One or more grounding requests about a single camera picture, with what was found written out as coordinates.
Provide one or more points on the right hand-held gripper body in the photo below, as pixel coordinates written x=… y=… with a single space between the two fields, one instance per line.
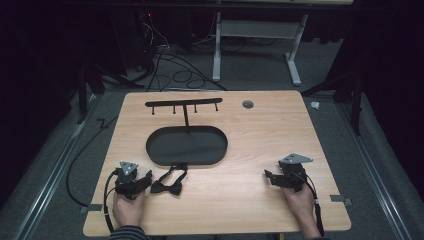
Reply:
x=292 y=173

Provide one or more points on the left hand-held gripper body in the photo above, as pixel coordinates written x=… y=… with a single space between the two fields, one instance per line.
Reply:
x=127 y=182

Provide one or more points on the black bow tie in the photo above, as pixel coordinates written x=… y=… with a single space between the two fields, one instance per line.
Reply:
x=168 y=185

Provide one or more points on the person's left hand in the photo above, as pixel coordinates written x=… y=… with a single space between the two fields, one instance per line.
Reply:
x=128 y=210

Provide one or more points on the person's right hand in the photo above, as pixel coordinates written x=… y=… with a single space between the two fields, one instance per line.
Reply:
x=300 y=201

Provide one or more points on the grey tape strip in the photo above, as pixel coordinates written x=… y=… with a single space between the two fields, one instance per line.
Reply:
x=340 y=200
x=90 y=208

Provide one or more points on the black hook stand with tray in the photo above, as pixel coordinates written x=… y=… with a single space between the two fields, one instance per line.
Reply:
x=186 y=145

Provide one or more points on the small white floor object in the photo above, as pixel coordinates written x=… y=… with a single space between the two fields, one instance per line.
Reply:
x=315 y=105

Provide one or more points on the grey table grommet hole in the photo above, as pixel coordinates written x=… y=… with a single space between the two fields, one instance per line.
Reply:
x=248 y=104

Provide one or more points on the black tripod stand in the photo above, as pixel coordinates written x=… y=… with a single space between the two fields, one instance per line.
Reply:
x=90 y=80
x=353 y=93

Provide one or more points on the metal floor rail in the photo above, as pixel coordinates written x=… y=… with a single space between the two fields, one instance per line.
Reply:
x=373 y=173
x=50 y=180

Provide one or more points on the white metal desk frame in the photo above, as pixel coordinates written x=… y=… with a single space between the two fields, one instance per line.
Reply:
x=256 y=29

